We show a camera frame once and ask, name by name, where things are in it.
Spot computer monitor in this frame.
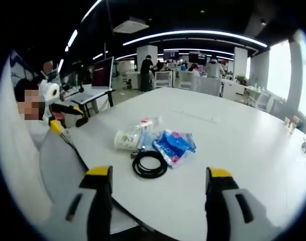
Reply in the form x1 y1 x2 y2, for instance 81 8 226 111
91 56 115 90

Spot blue tissue packet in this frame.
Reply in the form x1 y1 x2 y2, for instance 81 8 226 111
151 129 197 170

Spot white table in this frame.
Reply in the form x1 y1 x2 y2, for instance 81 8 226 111
66 86 306 241

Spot clear plastic bag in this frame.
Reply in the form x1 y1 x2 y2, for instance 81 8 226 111
138 131 159 152

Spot person's head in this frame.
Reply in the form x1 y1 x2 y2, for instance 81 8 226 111
14 78 41 101

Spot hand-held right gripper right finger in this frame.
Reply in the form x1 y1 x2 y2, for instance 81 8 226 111
204 166 284 241

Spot white paper cup green print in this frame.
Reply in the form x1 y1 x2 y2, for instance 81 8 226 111
114 130 141 151

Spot person in white clothing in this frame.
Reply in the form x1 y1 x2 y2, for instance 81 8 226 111
0 57 55 226

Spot white side desk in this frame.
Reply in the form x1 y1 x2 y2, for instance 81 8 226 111
69 86 116 119

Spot black cylindrical object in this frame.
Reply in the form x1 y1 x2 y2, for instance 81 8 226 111
74 117 89 128

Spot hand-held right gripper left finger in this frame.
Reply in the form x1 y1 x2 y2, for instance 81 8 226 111
46 165 114 241

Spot long ceiling light strip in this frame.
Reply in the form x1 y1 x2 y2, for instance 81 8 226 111
122 30 269 48

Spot small boxes on table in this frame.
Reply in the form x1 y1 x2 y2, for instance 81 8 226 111
283 116 302 134

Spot clear plastic bottle red label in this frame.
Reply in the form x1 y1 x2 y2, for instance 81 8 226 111
129 116 163 134

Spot black cable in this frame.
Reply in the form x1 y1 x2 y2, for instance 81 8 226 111
130 149 168 180

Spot ceiling air conditioner unit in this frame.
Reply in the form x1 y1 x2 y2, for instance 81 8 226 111
112 17 148 35

